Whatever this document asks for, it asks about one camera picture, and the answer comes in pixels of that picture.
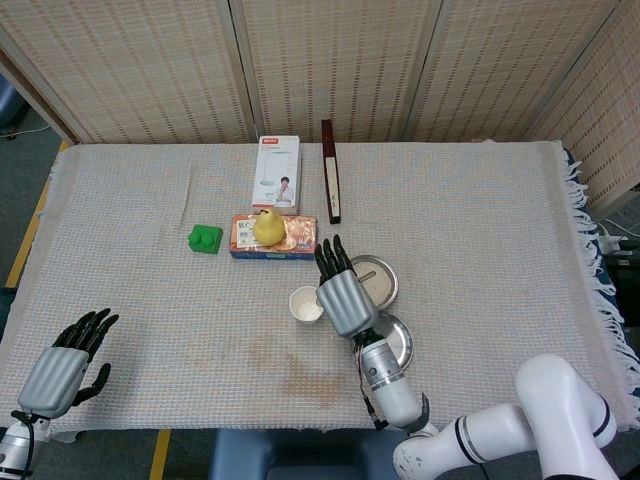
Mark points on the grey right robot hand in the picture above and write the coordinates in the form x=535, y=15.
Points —
x=345, y=305

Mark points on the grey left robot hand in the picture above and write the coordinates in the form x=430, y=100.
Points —
x=55, y=380

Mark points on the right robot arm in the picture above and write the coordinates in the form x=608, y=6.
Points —
x=395, y=400

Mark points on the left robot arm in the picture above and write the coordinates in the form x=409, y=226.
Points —
x=12, y=450

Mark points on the white paper cup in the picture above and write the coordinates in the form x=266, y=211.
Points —
x=302, y=305

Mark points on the steel bowl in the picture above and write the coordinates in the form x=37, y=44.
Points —
x=395, y=287

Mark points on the steel plate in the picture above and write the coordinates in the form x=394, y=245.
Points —
x=400, y=345

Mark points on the orange and blue carton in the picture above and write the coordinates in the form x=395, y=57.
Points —
x=300, y=232

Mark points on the yellow pear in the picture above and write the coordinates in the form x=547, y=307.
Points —
x=270, y=230

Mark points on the beige waffle tablecloth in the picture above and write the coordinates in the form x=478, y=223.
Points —
x=150, y=300

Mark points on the dark red long box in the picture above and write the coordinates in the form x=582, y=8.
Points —
x=332, y=170

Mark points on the white lamp box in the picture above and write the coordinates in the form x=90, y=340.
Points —
x=275, y=170

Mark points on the green toy brick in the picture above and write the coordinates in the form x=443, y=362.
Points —
x=205, y=240

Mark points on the woven bamboo screen panel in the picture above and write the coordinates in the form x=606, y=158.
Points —
x=125, y=65
x=500, y=65
x=340, y=60
x=615, y=125

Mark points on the white power strip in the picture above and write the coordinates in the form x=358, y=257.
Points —
x=612, y=245

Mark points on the black box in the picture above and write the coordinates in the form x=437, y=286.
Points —
x=625, y=285

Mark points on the blue round container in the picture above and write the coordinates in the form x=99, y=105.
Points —
x=10, y=102

